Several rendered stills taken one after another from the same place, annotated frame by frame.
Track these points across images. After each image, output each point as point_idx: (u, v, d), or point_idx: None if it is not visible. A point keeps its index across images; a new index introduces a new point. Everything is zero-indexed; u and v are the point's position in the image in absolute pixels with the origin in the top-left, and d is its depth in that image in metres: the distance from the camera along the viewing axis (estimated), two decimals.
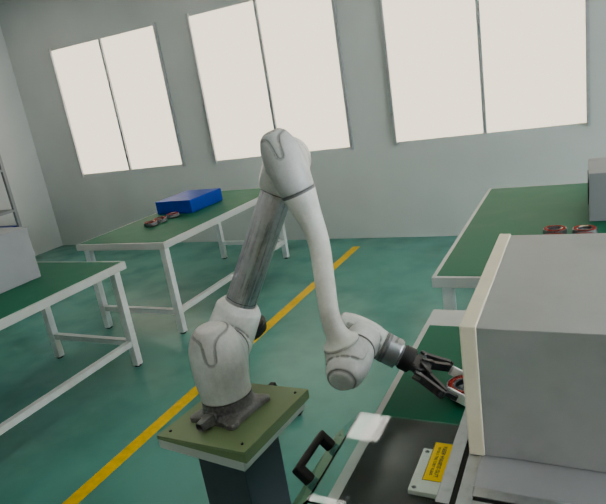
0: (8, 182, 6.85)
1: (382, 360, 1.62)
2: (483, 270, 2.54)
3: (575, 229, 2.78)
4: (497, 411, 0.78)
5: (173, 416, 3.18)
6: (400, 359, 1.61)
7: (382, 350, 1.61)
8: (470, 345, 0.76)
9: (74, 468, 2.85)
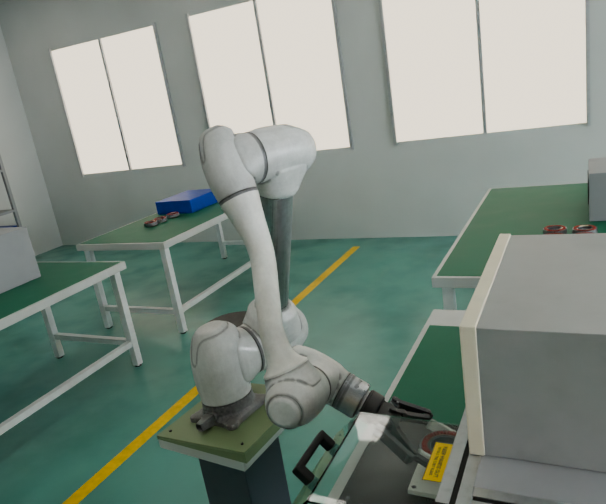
0: (8, 182, 6.85)
1: (338, 409, 1.29)
2: (483, 270, 2.54)
3: (575, 229, 2.78)
4: (497, 411, 0.78)
5: (173, 416, 3.18)
6: (360, 409, 1.27)
7: (338, 397, 1.27)
8: (470, 345, 0.76)
9: (74, 468, 2.85)
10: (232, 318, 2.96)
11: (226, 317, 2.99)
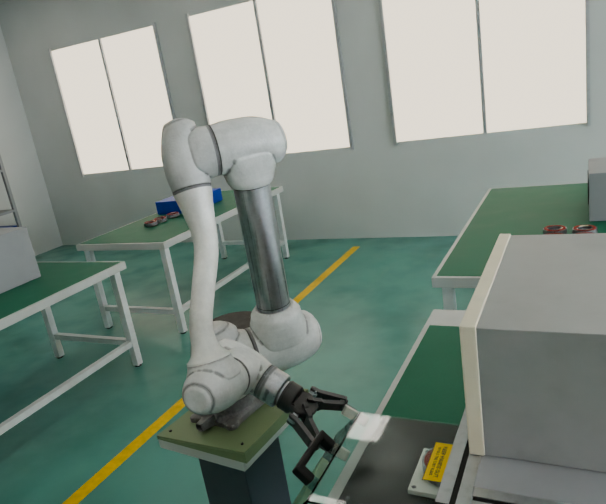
0: (8, 182, 6.85)
1: None
2: (483, 270, 2.54)
3: (575, 229, 2.78)
4: (497, 411, 0.78)
5: (173, 416, 3.18)
6: None
7: None
8: (470, 345, 0.76)
9: (74, 468, 2.85)
10: (232, 318, 2.96)
11: (226, 317, 2.99)
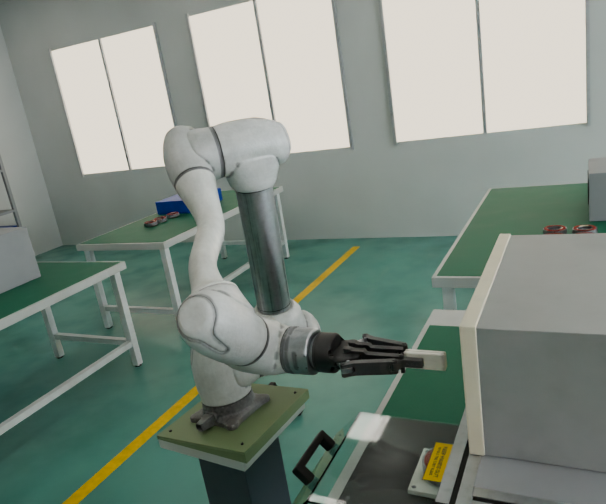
0: (8, 182, 6.85)
1: None
2: (483, 270, 2.54)
3: (575, 229, 2.78)
4: (497, 411, 0.78)
5: (173, 416, 3.18)
6: None
7: None
8: (470, 345, 0.76)
9: (74, 468, 2.85)
10: None
11: None
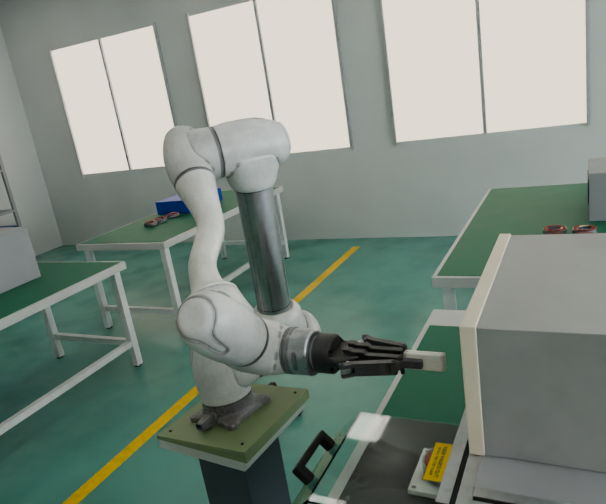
0: (8, 182, 6.85)
1: None
2: (483, 270, 2.54)
3: (575, 229, 2.78)
4: (497, 411, 0.78)
5: (173, 416, 3.18)
6: None
7: None
8: (470, 345, 0.76)
9: (74, 468, 2.85)
10: None
11: None
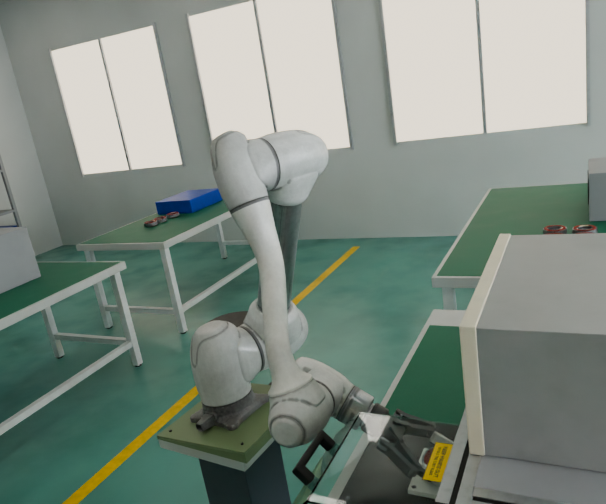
0: (8, 182, 6.85)
1: None
2: (483, 270, 2.54)
3: (575, 229, 2.78)
4: (497, 411, 0.78)
5: (173, 416, 3.18)
6: None
7: None
8: (470, 345, 0.76)
9: (74, 468, 2.85)
10: (232, 318, 2.96)
11: (226, 317, 2.99)
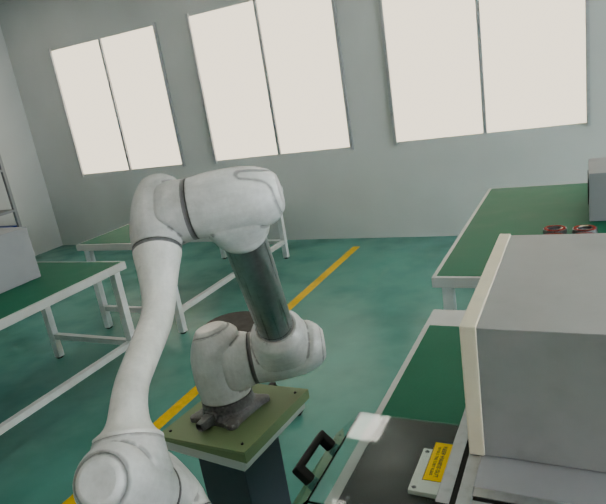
0: (8, 182, 6.85)
1: None
2: (483, 270, 2.54)
3: (575, 229, 2.78)
4: (497, 411, 0.78)
5: (173, 416, 3.18)
6: None
7: None
8: (470, 345, 0.76)
9: (74, 468, 2.85)
10: (232, 318, 2.96)
11: (226, 317, 2.99)
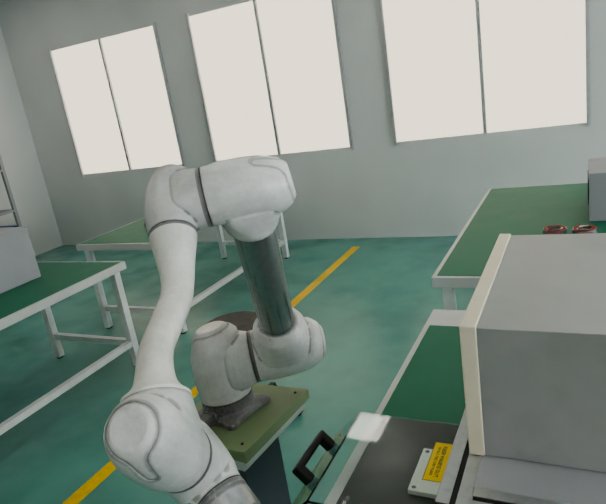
0: (8, 182, 6.85)
1: (247, 485, 0.88)
2: (483, 270, 2.54)
3: (575, 229, 2.78)
4: (497, 411, 0.78)
5: None
6: None
7: None
8: (470, 345, 0.76)
9: (74, 468, 2.85)
10: (232, 318, 2.96)
11: (226, 317, 2.99)
